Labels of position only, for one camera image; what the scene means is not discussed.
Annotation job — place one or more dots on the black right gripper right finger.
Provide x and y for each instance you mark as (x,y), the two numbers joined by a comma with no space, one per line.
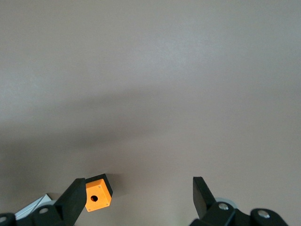
(204,200)

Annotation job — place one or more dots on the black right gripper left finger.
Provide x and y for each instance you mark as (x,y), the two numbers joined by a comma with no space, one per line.
(70,200)

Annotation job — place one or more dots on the white drawer cabinet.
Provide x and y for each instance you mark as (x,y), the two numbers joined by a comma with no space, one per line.
(35,204)

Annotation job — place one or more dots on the orange button enclosure box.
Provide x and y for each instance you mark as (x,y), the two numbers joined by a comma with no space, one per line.
(98,195)

